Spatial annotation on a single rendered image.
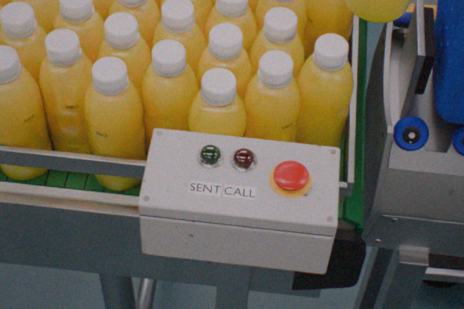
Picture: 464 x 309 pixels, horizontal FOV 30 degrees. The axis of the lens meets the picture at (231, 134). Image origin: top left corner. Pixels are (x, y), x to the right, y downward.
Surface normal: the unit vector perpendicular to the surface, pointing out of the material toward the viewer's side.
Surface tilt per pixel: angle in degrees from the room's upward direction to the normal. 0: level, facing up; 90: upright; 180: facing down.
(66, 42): 0
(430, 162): 52
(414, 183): 71
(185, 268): 90
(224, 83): 0
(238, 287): 90
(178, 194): 0
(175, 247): 90
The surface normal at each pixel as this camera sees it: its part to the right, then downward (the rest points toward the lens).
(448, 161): -0.07, 0.25
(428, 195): -0.09, 0.54
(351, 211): 0.53, -0.47
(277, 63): 0.04, -0.61
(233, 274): -0.11, 0.79
